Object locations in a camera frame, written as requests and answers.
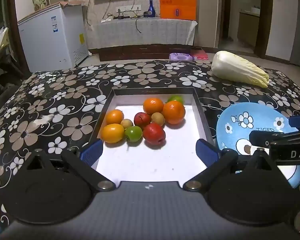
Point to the oval yellow-orange citrus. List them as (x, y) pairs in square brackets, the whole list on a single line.
[(112, 133)]

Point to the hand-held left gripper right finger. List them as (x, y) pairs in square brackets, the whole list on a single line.
[(206, 152)]

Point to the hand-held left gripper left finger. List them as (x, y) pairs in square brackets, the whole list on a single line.
[(92, 152)]

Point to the brown cardboard sheet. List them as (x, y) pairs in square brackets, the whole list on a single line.
[(70, 4)]

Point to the dark wooden cabinet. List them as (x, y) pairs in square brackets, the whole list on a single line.
[(140, 52)]

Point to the wooden kitchen cabinet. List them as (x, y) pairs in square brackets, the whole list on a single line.
[(248, 28)]

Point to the black box with white inside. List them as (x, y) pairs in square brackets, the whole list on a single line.
[(152, 160)]

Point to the green fruit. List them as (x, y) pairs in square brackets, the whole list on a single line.
[(177, 98)]

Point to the small orange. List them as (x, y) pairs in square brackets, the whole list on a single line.
[(114, 117)]

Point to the blue glass bottle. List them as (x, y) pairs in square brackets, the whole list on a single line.
[(150, 11)]

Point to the white crumpled paper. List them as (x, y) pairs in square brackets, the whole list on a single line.
[(107, 18)]

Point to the white lace cloth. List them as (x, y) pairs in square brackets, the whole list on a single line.
[(140, 32)]

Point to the black power adapter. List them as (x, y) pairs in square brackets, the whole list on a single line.
[(121, 17)]

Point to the white wall power strip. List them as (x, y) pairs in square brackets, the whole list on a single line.
[(127, 7)]

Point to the orange cardboard box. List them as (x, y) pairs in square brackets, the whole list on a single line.
[(177, 3)]

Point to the black floral tablecloth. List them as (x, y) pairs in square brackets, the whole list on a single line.
[(65, 92)]

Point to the napa cabbage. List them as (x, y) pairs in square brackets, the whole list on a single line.
[(235, 67)]

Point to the blue flower-print plate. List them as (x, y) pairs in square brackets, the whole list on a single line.
[(227, 135)]

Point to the small tan fruit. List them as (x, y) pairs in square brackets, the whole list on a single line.
[(126, 123)]

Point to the red apple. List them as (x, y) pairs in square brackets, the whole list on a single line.
[(154, 133), (142, 120)]

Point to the round orange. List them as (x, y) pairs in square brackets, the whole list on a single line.
[(153, 105)]

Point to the white chest freezer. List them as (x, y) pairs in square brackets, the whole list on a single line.
[(47, 37)]

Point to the purple plastic toy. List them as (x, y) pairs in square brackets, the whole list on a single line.
[(181, 57)]

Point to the pink plastic item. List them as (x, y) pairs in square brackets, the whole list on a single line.
[(200, 54)]

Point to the green apple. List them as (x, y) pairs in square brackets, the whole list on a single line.
[(133, 133)]

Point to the large orange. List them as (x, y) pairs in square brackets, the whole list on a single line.
[(173, 112)]

